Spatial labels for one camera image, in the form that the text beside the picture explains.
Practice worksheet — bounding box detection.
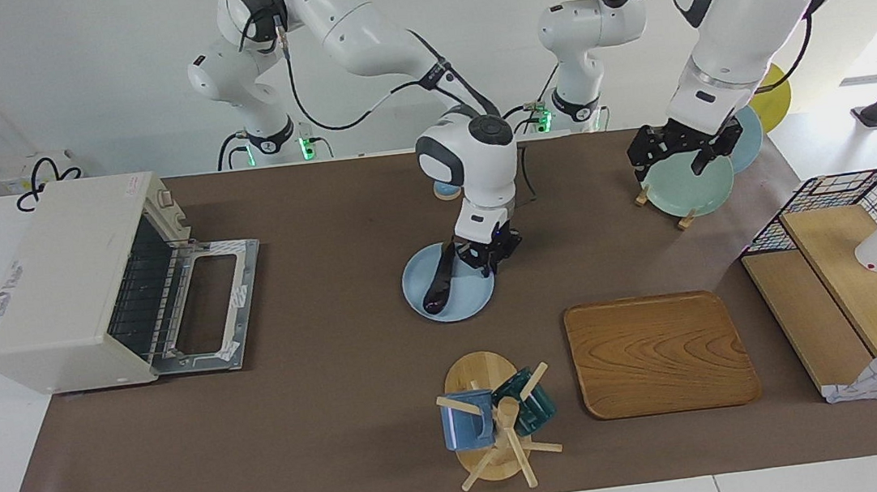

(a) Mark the light blue plate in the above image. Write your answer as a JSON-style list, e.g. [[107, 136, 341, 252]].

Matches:
[[398, 237, 500, 327]]

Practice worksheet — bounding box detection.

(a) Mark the dark purple eggplant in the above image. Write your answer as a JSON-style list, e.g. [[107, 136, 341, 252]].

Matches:
[[417, 242, 464, 316]]

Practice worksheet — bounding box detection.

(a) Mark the toaster oven glass door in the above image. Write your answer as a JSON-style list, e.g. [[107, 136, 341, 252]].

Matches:
[[137, 234, 272, 380]]

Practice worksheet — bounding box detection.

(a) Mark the white toaster oven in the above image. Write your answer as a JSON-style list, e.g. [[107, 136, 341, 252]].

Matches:
[[0, 169, 207, 400]]

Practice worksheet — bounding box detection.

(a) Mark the mint green plate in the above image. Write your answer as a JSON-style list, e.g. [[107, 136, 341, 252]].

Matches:
[[635, 142, 739, 223]]

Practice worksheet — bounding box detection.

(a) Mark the pale blue racked plate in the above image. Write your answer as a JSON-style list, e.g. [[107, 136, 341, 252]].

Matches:
[[722, 106, 768, 175]]

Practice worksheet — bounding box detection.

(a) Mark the wooden plate rack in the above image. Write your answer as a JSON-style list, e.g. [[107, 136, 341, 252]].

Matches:
[[633, 180, 699, 237]]

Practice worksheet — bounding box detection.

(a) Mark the yellow plate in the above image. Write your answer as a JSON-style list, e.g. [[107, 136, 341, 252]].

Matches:
[[750, 62, 795, 135]]

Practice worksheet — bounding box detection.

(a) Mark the wooden mug tree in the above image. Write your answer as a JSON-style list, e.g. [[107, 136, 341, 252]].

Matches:
[[430, 344, 568, 492]]

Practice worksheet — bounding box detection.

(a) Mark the dark teal mug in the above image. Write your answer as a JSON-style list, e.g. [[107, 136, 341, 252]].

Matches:
[[490, 365, 560, 439]]

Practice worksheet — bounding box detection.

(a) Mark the blue mug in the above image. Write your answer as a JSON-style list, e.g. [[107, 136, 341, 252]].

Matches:
[[438, 388, 499, 453]]

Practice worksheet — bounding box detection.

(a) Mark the wooden tray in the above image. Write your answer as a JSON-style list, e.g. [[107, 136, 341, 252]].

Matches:
[[562, 285, 763, 425]]

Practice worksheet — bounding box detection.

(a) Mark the wooden step shelf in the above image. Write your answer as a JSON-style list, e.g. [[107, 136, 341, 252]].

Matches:
[[737, 202, 877, 407]]

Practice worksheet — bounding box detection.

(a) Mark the brown table mat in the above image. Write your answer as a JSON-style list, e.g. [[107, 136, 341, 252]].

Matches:
[[0, 102, 877, 492]]

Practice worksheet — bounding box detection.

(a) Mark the white power strip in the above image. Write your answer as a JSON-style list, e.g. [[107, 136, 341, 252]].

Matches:
[[0, 148, 85, 197]]

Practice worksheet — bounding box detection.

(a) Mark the black wire basket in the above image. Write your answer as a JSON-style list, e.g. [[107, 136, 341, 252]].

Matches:
[[732, 168, 877, 353]]

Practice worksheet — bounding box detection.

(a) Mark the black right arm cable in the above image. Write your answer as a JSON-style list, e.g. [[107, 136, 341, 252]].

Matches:
[[272, 0, 503, 140]]

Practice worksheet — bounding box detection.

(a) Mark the black power cord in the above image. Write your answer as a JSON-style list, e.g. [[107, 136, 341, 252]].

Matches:
[[11, 153, 87, 215]]

